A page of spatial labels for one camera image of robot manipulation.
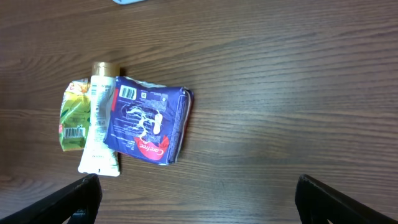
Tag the white tube gold cap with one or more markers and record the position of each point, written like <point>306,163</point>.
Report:
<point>97,157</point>

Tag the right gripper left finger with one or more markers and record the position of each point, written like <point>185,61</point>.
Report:
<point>76,203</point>

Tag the green tea carton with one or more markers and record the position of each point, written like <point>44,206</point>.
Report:
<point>75,115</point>

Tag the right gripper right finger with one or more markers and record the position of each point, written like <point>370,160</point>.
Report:
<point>317,202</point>

